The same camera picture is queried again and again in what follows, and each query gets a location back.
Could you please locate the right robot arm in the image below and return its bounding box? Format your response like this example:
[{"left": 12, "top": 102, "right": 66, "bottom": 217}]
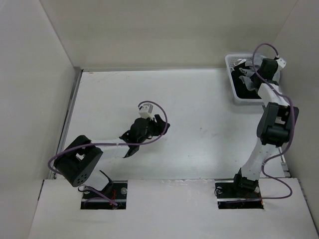
[{"left": 231, "top": 57, "right": 299, "bottom": 197}]

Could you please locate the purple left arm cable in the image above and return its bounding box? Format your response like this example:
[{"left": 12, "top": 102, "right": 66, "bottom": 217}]
[{"left": 47, "top": 100, "right": 168, "bottom": 207}]

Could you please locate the left aluminium table rail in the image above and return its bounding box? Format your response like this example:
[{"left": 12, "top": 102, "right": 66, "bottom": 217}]
[{"left": 48, "top": 66, "right": 84, "bottom": 180}]

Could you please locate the white tank top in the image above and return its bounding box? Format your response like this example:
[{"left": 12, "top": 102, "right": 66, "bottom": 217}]
[{"left": 234, "top": 58, "right": 247, "bottom": 67}]

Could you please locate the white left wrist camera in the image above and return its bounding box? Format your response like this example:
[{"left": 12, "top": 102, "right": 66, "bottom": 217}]
[{"left": 139, "top": 103, "right": 154, "bottom": 119}]

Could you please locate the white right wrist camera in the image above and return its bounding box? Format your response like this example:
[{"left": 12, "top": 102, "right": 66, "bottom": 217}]
[{"left": 275, "top": 57, "right": 286, "bottom": 71}]

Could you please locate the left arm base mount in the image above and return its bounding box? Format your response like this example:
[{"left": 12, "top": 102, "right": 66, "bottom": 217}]
[{"left": 78, "top": 181, "right": 128, "bottom": 210}]

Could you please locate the aluminium table rail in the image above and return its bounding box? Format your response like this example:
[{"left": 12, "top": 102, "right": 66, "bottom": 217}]
[
  {"left": 48, "top": 66, "right": 84, "bottom": 180},
  {"left": 278, "top": 147, "right": 291, "bottom": 178}
]

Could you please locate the white plastic basket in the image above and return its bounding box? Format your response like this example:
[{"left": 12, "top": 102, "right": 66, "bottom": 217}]
[{"left": 225, "top": 52, "right": 284, "bottom": 106}]

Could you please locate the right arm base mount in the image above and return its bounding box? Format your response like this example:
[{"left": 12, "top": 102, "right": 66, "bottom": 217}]
[{"left": 214, "top": 180, "right": 264, "bottom": 209}]

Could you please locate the grey tank top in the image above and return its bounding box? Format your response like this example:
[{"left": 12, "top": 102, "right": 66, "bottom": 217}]
[{"left": 236, "top": 60, "right": 256, "bottom": 91}]

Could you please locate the black tank top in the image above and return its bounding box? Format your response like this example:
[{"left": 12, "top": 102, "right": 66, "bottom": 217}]
[{"left": 230, "top": 67, "right": 260, "bottom": 99}]

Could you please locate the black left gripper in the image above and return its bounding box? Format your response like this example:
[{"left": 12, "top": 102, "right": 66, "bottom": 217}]
[{"left": 138, "top": 115, "right": 169, "bottom": 145}]

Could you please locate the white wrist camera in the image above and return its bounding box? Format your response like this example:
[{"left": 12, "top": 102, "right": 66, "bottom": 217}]
[
  {"left": 139, "top": 103, "right": 154, "bottom": 119},
  {"left": 275, "top": 57, "right": 286, "bottom": 71}
]

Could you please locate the right aluminium table rail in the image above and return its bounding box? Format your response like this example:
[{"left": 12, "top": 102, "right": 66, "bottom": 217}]
[{"left": 278, "top": 147, "right": 291, "bottom": 178}]

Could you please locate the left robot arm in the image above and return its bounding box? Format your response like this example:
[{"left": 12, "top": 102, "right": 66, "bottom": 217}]
[{"left": 53, "top": 115, "right": 170, "bottom": 199}]

